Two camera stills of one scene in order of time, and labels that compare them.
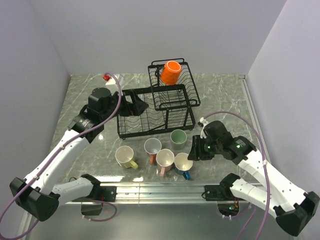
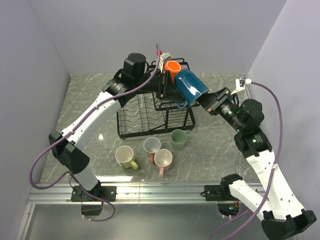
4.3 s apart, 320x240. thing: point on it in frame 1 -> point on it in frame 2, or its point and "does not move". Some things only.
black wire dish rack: [169, 99] does not move
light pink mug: [165, 158] does not move
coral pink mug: [152, 146] does not move
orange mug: [170, 72] does not move
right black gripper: [196, 152] -> [206, 100]
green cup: [178, 138] does not move
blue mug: [182, 165] -> [189, 87]
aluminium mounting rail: [155, 193] does not move
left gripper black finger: [135, 108] -> [172, 91]
